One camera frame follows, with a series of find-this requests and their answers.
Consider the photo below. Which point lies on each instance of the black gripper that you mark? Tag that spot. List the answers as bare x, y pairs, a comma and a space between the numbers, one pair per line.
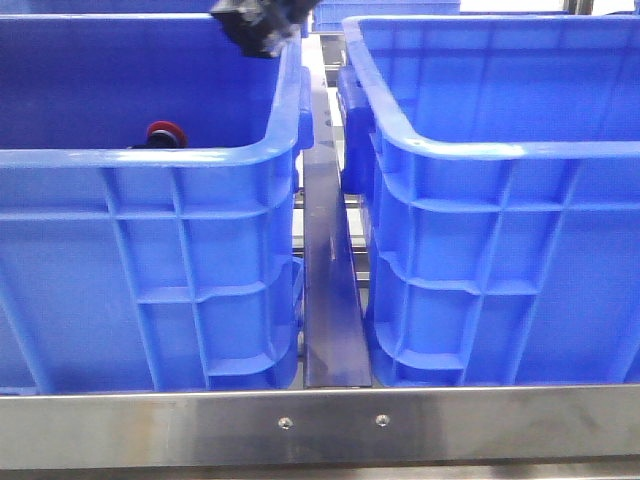
261, 28

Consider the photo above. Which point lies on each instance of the red push button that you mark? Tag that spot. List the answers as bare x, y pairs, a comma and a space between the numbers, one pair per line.
163, 134

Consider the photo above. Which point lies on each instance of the distant low blue crate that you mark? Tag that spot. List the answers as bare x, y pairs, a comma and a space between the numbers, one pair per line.
328, 15

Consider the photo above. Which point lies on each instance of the large blue plastic crate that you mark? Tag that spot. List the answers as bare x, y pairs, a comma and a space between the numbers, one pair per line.
501, 198

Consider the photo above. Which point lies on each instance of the blue crate at left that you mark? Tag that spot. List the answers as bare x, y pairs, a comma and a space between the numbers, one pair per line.
147, 269

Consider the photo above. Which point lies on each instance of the steel centre divider bar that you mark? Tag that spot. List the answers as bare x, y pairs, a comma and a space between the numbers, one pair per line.
335, 348

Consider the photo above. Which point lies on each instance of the left front frame screw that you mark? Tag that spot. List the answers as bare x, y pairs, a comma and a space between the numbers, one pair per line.
285, 423

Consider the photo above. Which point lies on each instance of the frame screw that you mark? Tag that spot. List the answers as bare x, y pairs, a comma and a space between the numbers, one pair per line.
382, 420
285, 423

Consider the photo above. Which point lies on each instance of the right front frame screw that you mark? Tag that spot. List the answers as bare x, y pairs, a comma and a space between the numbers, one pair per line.
382, 420

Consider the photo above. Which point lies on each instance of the steel front frame rail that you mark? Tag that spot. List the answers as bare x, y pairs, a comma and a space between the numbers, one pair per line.
330, 426

